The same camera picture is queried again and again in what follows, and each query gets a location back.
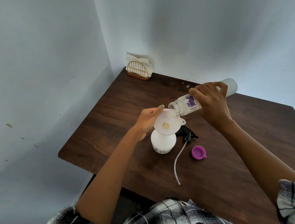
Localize person's left hand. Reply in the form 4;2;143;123
131;104;168;142

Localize person's right hand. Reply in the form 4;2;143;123
188;80;233;130

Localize white plastic funnel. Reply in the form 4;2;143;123
151;106;187;137

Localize white spray bottle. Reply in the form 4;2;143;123
150;127;179;156

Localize tall frosted clear bottle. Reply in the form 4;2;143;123
165;77;241;118

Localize black spray trigger head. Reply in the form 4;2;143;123
169;123;204;186

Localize purple bottle cap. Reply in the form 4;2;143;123
190;144;208;161

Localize person's left forearm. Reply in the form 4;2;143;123
67;128;153;224

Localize person's right forearm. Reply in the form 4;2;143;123
217;111;295;209

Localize dark wooden table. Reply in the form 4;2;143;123
49;48;295;224

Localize white paper napkins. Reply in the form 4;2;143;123
125;49;156;79

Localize black white plaid shirt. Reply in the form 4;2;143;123
24;178;295;224

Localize gold wire napkin holder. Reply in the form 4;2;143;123
125;59;152;83

